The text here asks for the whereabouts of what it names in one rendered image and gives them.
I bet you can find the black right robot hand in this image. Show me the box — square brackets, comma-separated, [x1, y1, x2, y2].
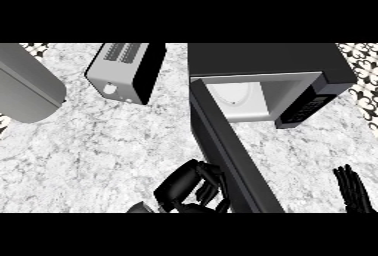
[333, 163, 378, 214]

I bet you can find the black microwave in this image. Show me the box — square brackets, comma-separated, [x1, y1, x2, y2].
[187, 42, 358, 130]

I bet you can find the dark grey microwave door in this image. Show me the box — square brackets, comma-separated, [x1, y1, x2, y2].
[188, 78, 287, 214]

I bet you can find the silver and black toaster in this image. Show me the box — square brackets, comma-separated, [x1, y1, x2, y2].
[85, 42, 169, 106]

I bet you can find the grey rounded appliance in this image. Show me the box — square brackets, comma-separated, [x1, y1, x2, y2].
[0, 42, 68, 124]

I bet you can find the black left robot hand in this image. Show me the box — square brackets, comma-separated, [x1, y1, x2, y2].
[153, 158, 232, 214]

